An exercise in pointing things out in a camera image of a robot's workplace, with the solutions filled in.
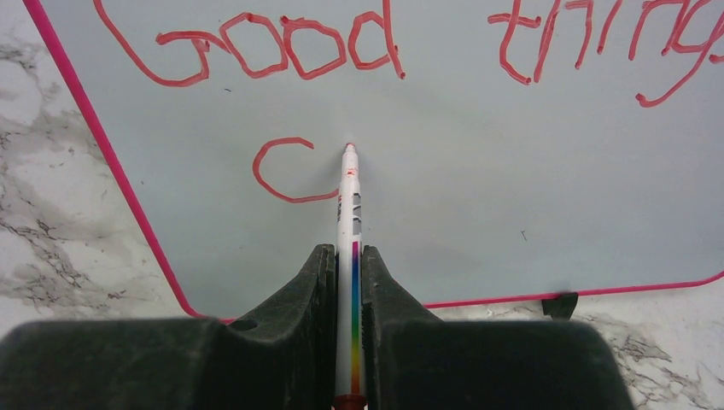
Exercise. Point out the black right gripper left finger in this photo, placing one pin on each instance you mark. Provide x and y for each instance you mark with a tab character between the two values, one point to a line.
277	356

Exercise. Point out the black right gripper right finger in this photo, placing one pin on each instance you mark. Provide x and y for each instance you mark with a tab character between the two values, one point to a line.
415	360

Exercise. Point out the red white marker pen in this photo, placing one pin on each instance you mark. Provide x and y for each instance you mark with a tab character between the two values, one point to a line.
350	390

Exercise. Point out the red framed whiteboard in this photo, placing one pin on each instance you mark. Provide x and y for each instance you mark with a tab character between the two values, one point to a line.
507	149

